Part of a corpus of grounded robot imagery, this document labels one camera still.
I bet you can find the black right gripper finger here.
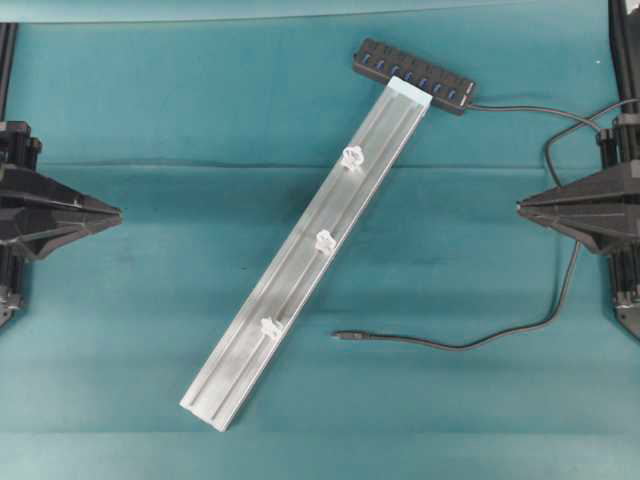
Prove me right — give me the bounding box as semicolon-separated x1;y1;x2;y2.
518;207;639;255
517;164;639;210

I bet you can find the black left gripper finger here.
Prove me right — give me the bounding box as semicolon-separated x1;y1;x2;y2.
1;165;121;215
1;212;122;260

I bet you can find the black USB cable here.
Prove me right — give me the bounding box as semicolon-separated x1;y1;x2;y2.
330;97;640;353

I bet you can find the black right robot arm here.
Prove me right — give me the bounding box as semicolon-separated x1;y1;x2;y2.
518;113;639;337

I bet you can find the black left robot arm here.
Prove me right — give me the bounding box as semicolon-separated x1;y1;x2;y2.
1;121;122;325

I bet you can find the black multiport USB hub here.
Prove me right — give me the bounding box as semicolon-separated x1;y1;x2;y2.
352;38;475;116

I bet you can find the black left frame post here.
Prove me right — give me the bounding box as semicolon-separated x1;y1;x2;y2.
0;23;19;121

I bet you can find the black frame post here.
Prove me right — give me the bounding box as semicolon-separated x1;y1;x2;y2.
608;0;639;100
0;23;19;121

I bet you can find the black right frame post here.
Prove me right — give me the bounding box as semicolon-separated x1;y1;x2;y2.
608;0;639;100

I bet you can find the long aluminium rail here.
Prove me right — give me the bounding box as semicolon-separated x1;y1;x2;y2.
180;77;432;432

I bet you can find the white ring clip bottom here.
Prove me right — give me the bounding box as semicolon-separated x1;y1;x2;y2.
261;317;284;341

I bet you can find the white ring clip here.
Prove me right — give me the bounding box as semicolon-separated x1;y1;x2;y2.
261;317;284;341
315;229;337;256
339;145;364;171

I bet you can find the white ring clip top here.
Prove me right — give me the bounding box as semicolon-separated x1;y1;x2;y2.
339;145;364;171

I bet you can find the white ring clip middle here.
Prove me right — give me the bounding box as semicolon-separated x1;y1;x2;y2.
315;229;337;256

